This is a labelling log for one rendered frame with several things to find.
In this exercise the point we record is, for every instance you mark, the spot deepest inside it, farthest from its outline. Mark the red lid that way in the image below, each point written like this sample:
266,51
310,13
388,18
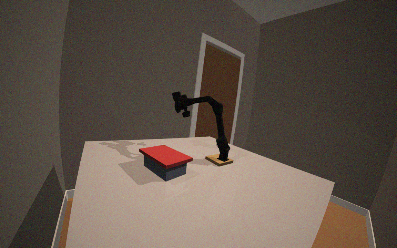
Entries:
165,156

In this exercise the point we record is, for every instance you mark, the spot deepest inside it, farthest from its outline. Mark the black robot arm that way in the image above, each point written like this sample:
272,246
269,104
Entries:
222,142

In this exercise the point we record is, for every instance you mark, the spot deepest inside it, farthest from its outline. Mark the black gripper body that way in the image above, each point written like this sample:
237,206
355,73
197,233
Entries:
186,113

